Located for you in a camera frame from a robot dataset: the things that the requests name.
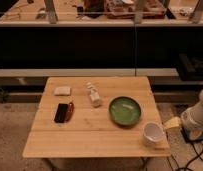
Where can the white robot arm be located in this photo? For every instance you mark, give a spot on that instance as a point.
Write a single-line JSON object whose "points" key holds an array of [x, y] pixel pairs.
{"points": [[191, 119]]}

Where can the black foot pedal box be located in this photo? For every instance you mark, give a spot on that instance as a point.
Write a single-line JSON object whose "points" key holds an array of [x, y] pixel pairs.
{"points": [[192, 136]]}

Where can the red marker pen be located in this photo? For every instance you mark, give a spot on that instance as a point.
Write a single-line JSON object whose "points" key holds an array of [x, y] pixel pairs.
{"points": [[69, 111]]}

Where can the light wooden table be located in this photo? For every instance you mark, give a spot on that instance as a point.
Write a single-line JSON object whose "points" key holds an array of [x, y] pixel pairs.
{"points": [[90, 132]]}

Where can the black rectangular case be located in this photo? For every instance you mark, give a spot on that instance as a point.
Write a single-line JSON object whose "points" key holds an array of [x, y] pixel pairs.
{"points": [[61, 113]]}

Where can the green ceramic bowl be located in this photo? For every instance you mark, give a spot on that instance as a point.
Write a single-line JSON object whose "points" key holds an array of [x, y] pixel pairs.
{"points": [[124, 111]]}

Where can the white plastic bottle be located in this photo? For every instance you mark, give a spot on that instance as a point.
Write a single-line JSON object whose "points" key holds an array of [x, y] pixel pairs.
{"points": [[93, 95]]}

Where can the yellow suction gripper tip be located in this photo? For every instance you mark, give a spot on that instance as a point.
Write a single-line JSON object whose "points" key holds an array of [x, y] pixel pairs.
{"points": [[172, 123]]}

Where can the red crate on shelf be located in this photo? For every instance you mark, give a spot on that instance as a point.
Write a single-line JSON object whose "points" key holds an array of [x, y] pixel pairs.
{"points": [[127, 9]]}

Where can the long white shelf bench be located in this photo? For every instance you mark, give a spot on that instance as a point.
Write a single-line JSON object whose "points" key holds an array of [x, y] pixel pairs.
{"points": [[87, 72]]}

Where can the white ceramic cup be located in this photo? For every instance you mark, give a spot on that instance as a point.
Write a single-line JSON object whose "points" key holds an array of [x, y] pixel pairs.
{"points": [[152, 133]]}

